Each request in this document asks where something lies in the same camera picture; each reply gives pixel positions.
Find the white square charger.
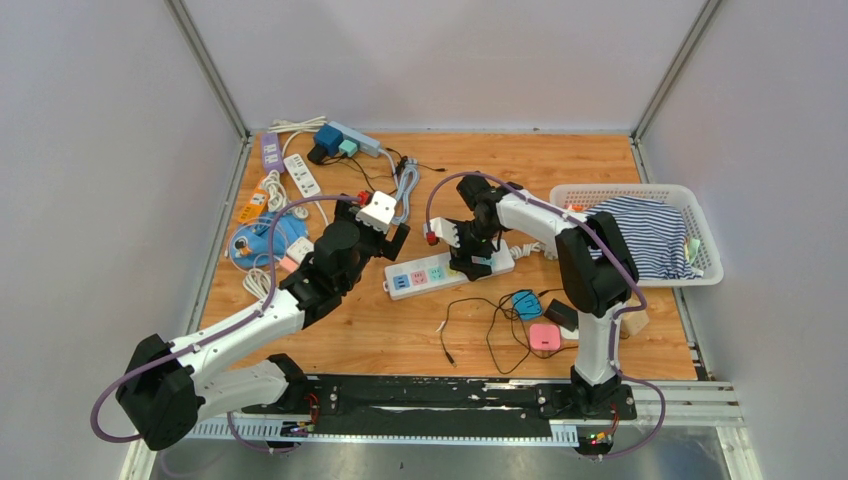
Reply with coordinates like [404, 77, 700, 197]
[559, 327, 579, 341]

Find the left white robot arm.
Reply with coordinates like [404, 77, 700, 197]
[111, 192, 409, 451]

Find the white power strip with cord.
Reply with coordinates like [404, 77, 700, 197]
[283, 154, 321, 198]

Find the white plastic basket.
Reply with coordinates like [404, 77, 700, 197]
[549, 184, 724, 288]

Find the white cube adapter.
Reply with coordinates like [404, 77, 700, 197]
[285, 237, 314, 265]

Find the dark blue cube adapter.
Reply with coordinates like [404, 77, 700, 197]
[313, 124, 344, 158]

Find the orange power strip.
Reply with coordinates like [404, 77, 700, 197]
[236, 186, 269, 224]

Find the white power strip blue USB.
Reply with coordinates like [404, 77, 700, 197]
[383, 240, 544, 301]

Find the black mounting rail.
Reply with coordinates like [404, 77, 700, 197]
[245, 374, 637, 439]

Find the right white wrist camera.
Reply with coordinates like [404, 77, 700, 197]
[424, 217, 461, 248]

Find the black charger with cable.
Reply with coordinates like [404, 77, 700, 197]
[438, 294, 581, 377]

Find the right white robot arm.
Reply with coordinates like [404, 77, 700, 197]
[442, 173, 639, 418]

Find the striped blue white cloth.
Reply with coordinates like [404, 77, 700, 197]
[585, 196, 703, 281]

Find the wooden cube adapter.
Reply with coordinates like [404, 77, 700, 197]
[620, 310, 650, 339]

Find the purple power strip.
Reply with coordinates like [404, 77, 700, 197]
[259, 132, 285, 174]

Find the pink square charger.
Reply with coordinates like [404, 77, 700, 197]
[528, 323, 562, 352]

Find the light blue cable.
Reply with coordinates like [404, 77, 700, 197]
[390, 157, 422, 227]

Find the light blue power strip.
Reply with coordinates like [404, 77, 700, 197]
[327, 121, 382, 158]

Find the small blue charger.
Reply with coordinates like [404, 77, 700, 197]
[510, 290, 544, 322]

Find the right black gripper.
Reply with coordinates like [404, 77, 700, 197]
[446, 219, 501, 281]

